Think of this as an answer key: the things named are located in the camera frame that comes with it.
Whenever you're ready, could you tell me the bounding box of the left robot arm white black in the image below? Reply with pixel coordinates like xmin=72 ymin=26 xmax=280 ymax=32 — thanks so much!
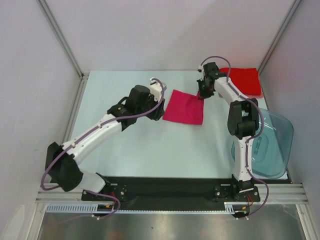
xmin=43 ymin=78 xmax=167 ymax=200

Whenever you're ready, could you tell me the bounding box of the grey slotted cable duct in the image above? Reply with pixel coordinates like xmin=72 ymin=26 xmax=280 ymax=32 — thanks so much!
xmin=46 ymin=201 xmax=251 ymax=215

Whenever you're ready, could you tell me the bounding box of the teal transparent plastic bin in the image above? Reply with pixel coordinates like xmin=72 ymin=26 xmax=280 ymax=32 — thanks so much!
xmin=231 ymin=108 xmax=294 ymax=181

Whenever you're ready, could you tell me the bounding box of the aluminium frame post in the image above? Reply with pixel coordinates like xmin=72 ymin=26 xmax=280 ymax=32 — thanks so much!
xmin=36 ymin=0 xmax=84 ymax=79
xmin=257 ymin=0 xmax=303 ymax=75

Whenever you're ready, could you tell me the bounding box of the right aluminium frame post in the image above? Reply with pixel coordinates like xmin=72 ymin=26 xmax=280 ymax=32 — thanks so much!
xmin=257 ymin=0 xmax=303 ymax=75

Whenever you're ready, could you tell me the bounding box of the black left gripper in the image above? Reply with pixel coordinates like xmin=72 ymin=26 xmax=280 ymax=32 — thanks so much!
xmin=136 ymin=92 xmax=165 ymax=122

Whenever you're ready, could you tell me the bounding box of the front aluminium frame rail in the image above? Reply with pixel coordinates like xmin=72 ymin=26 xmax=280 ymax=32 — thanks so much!
xmin=35 ymin=183 xmax=309 ymax=205

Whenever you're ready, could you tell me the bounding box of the left aluminium frame post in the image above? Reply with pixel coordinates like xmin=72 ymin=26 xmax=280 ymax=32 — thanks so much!
xmin=36 ymin=0 xmax=84 ymax=79

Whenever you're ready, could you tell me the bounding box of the folded red t shirt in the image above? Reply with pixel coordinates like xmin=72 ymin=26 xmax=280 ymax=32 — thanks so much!
xmin=229 ymin=68 xmax=262 ymax=95

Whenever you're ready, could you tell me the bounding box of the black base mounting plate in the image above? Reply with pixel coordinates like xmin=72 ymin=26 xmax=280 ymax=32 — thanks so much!
xmin=81 ymin=174 xmax=292 ymax=211

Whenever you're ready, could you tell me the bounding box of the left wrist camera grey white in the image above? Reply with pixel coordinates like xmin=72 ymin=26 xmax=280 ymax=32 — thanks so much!
xmin=149 ymin=77 xmax=167 ymax=102

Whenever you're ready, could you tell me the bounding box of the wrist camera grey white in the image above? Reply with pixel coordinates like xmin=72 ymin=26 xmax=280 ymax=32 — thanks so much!
xmin=149 ymin=77 xmax=167 ymax=102
xmin=197 ymin=65 xmax=203 ymax=73

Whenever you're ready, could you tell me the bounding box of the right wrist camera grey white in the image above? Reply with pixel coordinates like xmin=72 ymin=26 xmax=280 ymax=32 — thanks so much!
xmin=197 ymin=65 xmax=203 ymax=73

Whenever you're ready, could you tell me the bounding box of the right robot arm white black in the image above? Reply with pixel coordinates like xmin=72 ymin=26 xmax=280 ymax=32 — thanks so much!
xmin=197 ymin=62 xmax=260 ymax=201

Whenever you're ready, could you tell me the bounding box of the magenta pink t shirt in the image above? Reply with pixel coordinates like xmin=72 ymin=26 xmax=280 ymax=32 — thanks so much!
xmin=163 ymin=89 xmax=205 ymax=126

